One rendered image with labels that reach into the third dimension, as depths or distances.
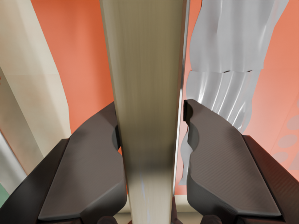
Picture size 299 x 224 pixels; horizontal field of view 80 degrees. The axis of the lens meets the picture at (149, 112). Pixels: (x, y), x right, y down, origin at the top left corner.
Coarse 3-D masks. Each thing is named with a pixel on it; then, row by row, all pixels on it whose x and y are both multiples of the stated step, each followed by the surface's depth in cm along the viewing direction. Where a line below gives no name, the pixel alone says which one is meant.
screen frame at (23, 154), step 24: (0, 72) 17; (0, 96) 17; (0, 120) 17; (24, 120) 21; (0, 144) 18; (24, 144) 21; (0, 168) 20; (24, 168) 20; (120, 216) 31; (192, 216) 31
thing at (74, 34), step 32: (32, 0) 15; (64, 0) 15; (96, 0) 15; (192, 0) 15; (64, 32) 16; (96, 32) 16; (192, 32) 16; (288, 32) 16; (64, 64) 17; (96, 64) 17; (288, 64) 17
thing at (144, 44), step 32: (128, 0) 6; (160, 0) 6; (128, 32) 6; (160, 32) 6; (128, 64) 7; (160, 64) 7; (128, 96) 7; (160, 96) 7; (128, 128) 8; (160, 128) 8; (128, 160) 10; (160, 160) 9; (128, 192) 12; (160, 192) 11
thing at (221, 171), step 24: (192, 120) 10; (216, 120) 10; (192, 144) 10; (216, 144) 8; (240, 144) 8; (192, 168) 7; (216, 168) 7; (240, 168) 7; (192, 192) 7; (216, 192) 6; (240, 192) 6; (264, 192) 6; (264, 216) 6
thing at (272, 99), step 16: (64, 80) 18; (80, 80) 18; (96, 80) 18; (272, 80) 18; (288, 80) 18; (80, 96) 19; (96, 96) 19; (112, 96) 19; (256, 96) 19; (272, 96) 19; (288, 96) 19; (80, 112) 20; (96, 112) 20; (256, 112) 20; (272, 112) 20; (288, 112) 20; (256, 128) 22; (272, 128) 22; (272, 144) 23; (176, 176) 26; (176, 192) 28
